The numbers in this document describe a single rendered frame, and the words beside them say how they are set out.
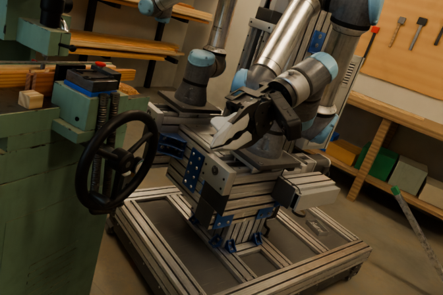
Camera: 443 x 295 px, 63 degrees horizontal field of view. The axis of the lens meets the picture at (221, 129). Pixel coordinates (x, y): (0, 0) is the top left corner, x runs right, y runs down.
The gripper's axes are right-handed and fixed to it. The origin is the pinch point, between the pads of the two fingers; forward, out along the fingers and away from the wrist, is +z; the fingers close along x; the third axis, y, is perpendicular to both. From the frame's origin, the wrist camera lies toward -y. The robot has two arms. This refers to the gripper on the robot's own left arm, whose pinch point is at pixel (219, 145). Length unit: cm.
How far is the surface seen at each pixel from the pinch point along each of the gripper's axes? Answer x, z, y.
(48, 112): -2, 16, 48
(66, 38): 9, 1, 62
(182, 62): -165, -214, 358
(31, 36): 11, 8, 67
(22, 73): 4, 15, 64
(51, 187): -25, 24, 52
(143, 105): -21, -14, 61
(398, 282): -185, -113, 1
